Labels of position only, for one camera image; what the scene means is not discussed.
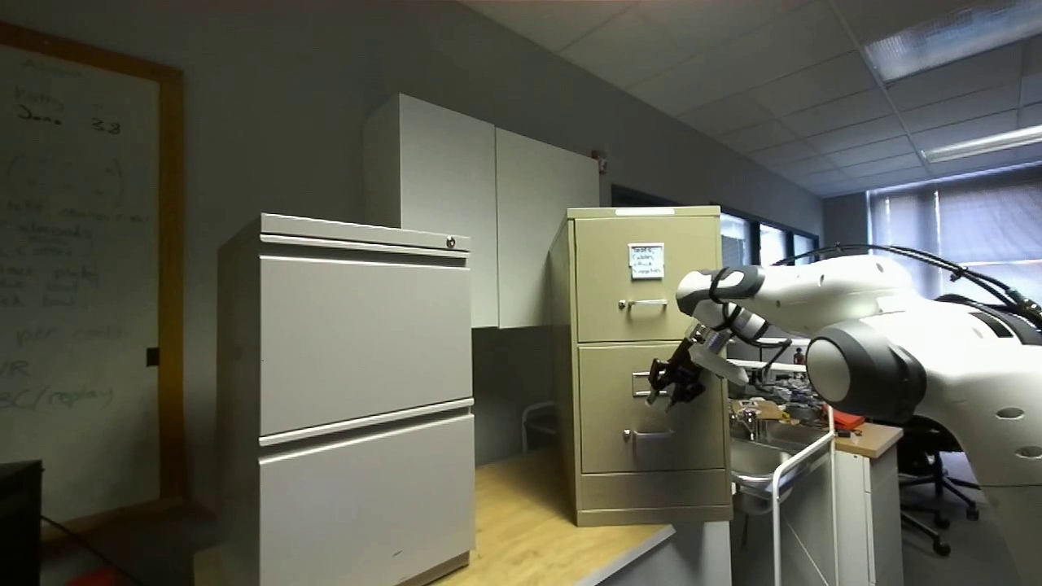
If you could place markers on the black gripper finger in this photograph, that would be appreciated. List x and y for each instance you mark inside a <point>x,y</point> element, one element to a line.
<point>685,391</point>
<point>659,381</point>

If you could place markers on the beige cabinet drawer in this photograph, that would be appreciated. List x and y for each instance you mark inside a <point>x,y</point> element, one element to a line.
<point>625,430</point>
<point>625,271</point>

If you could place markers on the white metal frame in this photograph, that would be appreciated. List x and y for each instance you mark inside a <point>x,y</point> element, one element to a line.
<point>771,459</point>

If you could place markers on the beige bottom cabinet drawer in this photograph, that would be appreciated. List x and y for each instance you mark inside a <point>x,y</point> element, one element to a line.
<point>625,430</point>

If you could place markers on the wood-framed whiteboard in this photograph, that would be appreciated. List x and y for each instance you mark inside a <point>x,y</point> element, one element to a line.
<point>91,276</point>

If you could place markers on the beige top cabinet drawer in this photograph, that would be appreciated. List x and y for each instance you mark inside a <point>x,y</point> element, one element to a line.
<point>625,271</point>

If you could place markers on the grey lateral file cabinet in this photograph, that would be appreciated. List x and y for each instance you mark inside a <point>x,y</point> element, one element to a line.
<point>347,418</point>

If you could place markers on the black office chair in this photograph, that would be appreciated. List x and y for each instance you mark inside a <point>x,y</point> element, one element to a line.
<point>924,450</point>

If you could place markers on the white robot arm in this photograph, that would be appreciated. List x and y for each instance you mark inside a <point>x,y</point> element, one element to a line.
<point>879,351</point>

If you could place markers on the beige two-drawer file cabinet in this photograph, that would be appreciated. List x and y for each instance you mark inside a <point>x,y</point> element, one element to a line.
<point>625,495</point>

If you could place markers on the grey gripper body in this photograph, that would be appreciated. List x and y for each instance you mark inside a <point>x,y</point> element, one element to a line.
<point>696,362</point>

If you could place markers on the white wall cabinet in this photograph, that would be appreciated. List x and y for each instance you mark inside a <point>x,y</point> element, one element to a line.
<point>436,171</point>

